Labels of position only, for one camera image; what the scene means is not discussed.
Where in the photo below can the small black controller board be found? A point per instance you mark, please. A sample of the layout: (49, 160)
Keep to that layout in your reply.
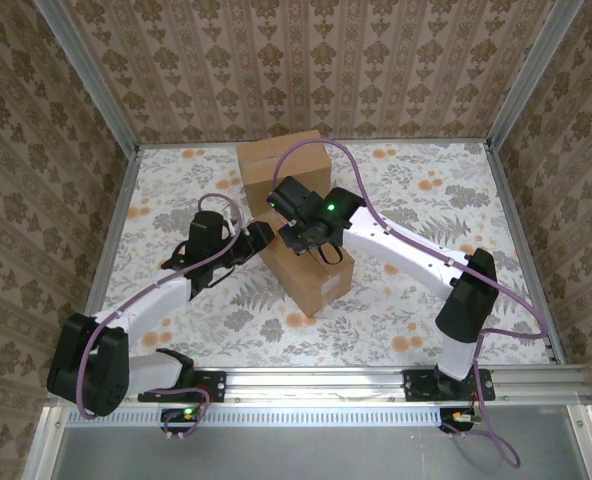
(178, 415)
(456, 416)

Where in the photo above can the aluminium mounting rail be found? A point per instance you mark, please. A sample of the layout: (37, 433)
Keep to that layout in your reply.
(301, 385)

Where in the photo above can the brown cardboard box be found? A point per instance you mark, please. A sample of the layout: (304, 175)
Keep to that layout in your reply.
(256, 165)

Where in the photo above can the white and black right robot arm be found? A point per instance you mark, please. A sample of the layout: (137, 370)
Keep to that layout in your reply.
(411, 250)

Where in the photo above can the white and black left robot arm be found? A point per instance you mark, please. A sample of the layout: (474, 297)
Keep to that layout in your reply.
(86, 365)

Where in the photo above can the floral table cover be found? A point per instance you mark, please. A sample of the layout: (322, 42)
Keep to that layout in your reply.
(301, 345)

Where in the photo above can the cardboard box with label sticker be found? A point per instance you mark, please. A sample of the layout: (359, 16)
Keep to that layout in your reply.
(316, 285)

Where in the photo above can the grey metal shelf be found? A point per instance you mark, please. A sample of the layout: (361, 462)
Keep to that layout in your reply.
(301, 455)

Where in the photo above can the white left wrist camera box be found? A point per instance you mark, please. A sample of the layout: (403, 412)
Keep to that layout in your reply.
(234, 227)

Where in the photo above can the aluminium frame post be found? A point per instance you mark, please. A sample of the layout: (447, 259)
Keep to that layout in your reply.
(531, 75)
(91, 80)

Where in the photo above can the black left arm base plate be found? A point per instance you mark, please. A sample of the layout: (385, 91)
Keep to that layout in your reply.
(216, 387)

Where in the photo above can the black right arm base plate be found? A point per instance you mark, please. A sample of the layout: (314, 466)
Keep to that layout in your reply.
(416, 387)

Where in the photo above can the aluminium table side rail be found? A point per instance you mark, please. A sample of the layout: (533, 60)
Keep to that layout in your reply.
(117, 235)
(520, 235)

